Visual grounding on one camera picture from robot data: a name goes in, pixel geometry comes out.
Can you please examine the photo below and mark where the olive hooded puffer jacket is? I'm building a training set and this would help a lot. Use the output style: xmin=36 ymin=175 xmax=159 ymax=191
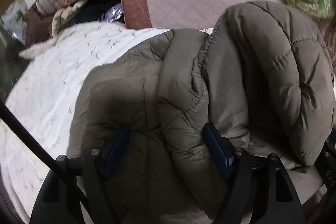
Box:
xmin=68 ymin=1 xmax=335 ymax=223

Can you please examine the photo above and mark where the white leaf-print quilt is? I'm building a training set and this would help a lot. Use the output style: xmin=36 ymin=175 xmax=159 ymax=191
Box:
xmin=0 ymin=21 xmax=215 ymax=224

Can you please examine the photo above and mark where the dark brown garment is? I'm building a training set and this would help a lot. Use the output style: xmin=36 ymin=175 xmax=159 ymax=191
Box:
xmin=23 ymin=5 xmax=53 ymax=48

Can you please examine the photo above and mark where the cream floral cloth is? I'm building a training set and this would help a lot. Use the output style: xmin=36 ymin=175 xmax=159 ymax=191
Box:
xmin=51 ymin=0 xmax=86 ymax=38

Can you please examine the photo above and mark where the striped brown bolster quilt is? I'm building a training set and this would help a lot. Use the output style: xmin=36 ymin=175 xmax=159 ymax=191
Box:
xmin=323 ymin=16 xmax=336 ymax=72

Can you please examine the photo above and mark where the floral plastic bag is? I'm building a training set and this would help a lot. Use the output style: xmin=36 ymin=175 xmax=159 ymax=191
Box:
xmin=1 ymin=0 xmax=27 ymax=45

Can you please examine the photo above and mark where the black cable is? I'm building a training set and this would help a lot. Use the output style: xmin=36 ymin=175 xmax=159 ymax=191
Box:
xmin=0 ymin=100 xmax=90 ymax=208

